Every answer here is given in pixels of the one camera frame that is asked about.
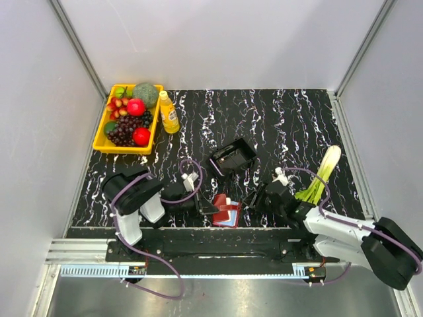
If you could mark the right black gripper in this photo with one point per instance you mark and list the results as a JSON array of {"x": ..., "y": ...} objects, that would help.
[{"x": 258, "y": 197}]

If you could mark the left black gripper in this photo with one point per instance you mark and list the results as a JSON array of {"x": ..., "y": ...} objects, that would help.
[{"x": 200, "y": 205}]

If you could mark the red leather card holder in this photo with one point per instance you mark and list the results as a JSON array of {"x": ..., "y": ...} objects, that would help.
[{"x": 228, "y": 212}]

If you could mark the black card dispenser box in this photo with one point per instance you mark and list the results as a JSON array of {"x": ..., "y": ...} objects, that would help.
[{"x": 232, "y": 158}]

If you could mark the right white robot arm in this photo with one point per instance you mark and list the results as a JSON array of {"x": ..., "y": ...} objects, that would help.
[{"x": 380, "y": 246}]

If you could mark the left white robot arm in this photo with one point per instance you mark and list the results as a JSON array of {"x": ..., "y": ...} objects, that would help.
[{"x": 141, "y": 194}]

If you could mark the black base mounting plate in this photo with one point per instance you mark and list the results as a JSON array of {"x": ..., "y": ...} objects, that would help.
[{"x": 302, "y": 244}]

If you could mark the yellow juice bottle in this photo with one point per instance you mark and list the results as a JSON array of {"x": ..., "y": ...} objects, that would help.
[{"x": 168, "y": 113}]

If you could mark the red apple lower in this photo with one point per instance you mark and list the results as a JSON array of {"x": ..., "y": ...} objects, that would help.
[{"x": 141, "y": 136}]

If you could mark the red apple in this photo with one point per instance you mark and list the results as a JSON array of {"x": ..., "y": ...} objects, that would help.
[
  {"x": 135, "y": 107},
  {"x": 141, "y": 136}
]

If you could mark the dark purple grape bunch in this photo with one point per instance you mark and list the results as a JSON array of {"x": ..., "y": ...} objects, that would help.
[{"x": 121, "y": 136}]

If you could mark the yellow plastic tray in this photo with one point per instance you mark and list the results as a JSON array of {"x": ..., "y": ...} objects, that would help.
[{"x": 102, "y": 144}]

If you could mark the red apple upper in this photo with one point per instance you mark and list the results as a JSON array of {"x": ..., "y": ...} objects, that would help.
[{"x": 135, "y": 107}]

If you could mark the green lime fruit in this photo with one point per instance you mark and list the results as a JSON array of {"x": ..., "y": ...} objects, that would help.
[{"x": 108, "y": 127}]

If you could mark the green broccoli head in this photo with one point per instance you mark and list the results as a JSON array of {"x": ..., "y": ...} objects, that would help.
[{"x": 148, "y": 93}]

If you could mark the small red fruits cluster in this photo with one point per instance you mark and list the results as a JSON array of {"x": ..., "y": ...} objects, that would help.
[{"x": 117, "y": 107}]

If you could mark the green pear fruit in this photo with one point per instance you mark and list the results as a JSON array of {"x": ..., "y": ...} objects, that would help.
[{"x": 123, "y": 92}]

